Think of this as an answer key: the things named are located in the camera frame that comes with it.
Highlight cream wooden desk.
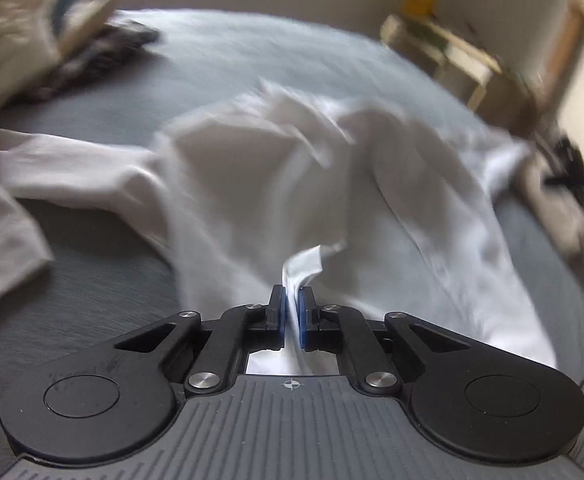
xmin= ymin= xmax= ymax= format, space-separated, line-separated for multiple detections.
xmin=381 ymin=12 xmax=540 ymax=136

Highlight grey bed blanket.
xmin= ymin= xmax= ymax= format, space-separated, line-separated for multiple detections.
xmin=0 ymin=7 xmax=584 ymax=480

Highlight folded beige garment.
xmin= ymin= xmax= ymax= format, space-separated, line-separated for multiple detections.
xmin=516 ymin=150 xmax=584 ymax=283

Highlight blue jeans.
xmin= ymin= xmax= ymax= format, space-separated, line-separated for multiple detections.
xmin=54 ymin=0 xmax=80 ymax=28

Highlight white button-up shirt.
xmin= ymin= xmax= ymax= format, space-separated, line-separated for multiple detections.
xmin=0 ymin=79 xmax=560 ymax=377

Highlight pile of folded clothes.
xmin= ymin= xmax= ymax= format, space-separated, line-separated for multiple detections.
xmin=0 ymin=0 xmax=68 ymax=128

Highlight brown wooden board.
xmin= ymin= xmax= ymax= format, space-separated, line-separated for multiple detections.
xmin=540 ymin=0 xmax=584 ymax=103

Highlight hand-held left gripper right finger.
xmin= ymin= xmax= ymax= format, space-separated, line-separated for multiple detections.
xmin=297 ymin=286 xmax=467 ymax=397

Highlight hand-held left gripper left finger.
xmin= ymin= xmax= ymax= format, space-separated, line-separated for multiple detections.
xmin=114 ymin=284 xmax=287 ymax=397

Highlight khaki garment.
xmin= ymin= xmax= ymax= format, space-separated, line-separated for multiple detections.
xmin=57 ymin=0 xmax=132 ymax=58

